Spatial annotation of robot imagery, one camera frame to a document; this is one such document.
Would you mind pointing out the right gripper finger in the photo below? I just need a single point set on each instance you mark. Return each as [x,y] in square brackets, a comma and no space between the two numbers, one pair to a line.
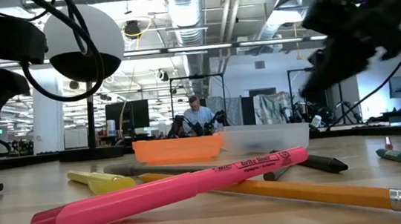
[338,69]

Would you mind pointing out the pink highlighter marker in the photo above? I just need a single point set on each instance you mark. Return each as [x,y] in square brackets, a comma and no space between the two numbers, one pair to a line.
[388,143]

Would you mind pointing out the clear plastic supply box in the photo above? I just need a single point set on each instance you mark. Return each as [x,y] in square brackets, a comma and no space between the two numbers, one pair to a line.
[267,138]

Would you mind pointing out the orange pencil blue eraser cap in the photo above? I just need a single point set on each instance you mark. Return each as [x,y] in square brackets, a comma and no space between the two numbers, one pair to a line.
[305,188]

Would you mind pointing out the yellow highlighter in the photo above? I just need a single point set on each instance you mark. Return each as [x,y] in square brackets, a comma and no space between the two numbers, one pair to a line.
[107,183]

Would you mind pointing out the dark grey marker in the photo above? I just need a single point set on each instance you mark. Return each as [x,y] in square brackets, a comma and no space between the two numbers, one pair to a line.
[146,168]

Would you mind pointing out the pink highlighter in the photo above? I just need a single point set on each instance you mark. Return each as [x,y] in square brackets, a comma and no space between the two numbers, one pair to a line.
[139,200]

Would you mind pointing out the orange plastic tray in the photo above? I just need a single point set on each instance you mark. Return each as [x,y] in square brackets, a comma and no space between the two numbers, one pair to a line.
[178,149]

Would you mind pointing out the black background robot arm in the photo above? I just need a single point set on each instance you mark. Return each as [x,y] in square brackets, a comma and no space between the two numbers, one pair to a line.
[178,127]
[216,119]

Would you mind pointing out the white bottle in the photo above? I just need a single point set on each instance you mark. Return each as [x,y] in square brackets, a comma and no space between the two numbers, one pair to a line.
[316,121]

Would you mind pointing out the white pillar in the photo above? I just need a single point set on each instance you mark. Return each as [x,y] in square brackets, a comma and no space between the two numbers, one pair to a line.
[48,120]

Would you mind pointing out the white cup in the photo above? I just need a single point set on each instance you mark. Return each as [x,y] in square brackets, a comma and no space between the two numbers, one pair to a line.
[111,127]

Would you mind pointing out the black ceiling speaker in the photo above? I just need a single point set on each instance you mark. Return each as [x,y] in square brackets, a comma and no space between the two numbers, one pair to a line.
[133,29]

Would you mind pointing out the person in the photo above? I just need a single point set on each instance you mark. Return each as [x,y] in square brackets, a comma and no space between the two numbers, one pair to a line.
[199,117]

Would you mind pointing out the black monitor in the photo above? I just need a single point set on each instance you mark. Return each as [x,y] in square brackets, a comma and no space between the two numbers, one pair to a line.
[137,115]

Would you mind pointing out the silver ventilation duct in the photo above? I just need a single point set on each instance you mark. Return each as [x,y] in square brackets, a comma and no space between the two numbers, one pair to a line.
[280,18]
[186,9]

